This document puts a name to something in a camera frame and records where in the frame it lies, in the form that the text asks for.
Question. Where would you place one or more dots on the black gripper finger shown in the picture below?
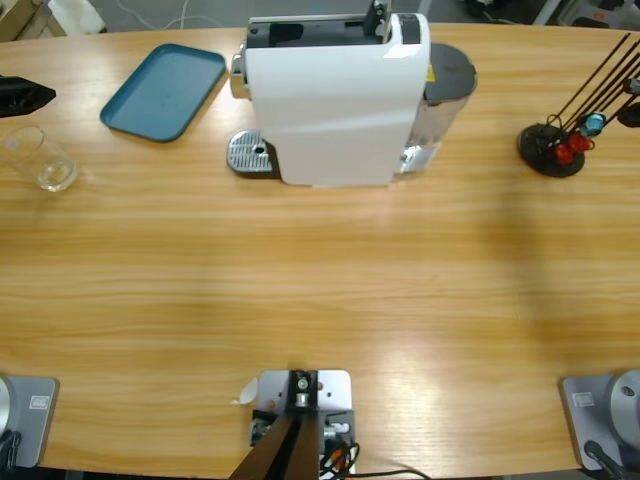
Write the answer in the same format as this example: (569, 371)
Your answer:
(630, 114)
(11, 80)
(27, 100)
(633, 85)

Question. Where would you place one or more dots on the blue coffee capsule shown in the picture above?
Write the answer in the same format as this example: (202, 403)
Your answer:
(594, 124)

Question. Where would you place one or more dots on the clear glass cup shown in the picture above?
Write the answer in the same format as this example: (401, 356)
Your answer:
(50, 172)

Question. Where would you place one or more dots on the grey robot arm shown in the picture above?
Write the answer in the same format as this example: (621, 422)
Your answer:
(27, 420)
(610, 410)

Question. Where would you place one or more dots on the red coffee capsule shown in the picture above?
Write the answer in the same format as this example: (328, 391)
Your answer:
(564, 155)
(580, 142)

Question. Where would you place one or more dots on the white capsule coffee machine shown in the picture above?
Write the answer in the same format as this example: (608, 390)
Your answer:
(325, 110)

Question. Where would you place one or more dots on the cardboard box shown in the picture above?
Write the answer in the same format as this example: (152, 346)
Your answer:
(15, 20)

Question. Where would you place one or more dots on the black capsule holder with rods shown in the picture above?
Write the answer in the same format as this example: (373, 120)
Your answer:
(542, 145)

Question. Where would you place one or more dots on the white foam sheet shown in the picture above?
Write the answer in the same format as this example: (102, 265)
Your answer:
(80, 15)

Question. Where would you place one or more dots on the blue plastic tray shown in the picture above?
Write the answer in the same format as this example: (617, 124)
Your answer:
(165, 92)

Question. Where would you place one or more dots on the metal drip tray grate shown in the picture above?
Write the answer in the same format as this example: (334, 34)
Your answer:
(245, 150)

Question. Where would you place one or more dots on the white tape tab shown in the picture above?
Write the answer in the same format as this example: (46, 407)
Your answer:
(247, 392)

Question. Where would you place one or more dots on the white metal frame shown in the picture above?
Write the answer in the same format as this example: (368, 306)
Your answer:
(425, 10)

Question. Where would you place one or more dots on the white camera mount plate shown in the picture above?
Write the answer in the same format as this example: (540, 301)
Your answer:
(335, 395)

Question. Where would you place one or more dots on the dark camera post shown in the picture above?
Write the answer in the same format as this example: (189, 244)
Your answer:
(290, 450)

